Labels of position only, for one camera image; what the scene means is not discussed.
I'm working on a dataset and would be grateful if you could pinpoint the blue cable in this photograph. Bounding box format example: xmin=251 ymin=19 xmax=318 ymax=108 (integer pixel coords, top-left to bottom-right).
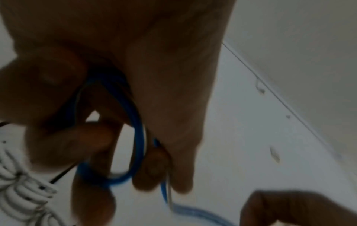
xmin=74 ymin=74 xmax=238 ymax=226

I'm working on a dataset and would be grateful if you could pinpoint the white wall switch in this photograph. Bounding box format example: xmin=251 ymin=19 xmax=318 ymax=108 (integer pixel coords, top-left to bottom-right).
xmin=268 ymin=146 xmax=281 ymax=164

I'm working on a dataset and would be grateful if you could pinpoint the short white cable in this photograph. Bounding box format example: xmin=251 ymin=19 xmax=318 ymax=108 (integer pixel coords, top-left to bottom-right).
xmin=5 ymin=174 xmax=58 ymax=221
xmin=0 ymin=141 xmax=28 ymax=179

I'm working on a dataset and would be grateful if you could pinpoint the thin black wall wire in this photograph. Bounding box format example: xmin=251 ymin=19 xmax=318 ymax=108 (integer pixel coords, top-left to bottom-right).
xmin=222 ymin=41 xmax=344 ymax=160

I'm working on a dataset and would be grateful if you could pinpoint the person's right hand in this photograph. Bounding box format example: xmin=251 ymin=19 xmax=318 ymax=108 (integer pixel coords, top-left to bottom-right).
xmin=239 ymin=190 xmax=357 ymax=226

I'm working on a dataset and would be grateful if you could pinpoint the person's left hand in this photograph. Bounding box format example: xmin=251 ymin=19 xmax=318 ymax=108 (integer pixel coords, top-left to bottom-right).
xmin=0 ymin=0 xmax=238 ymax=226

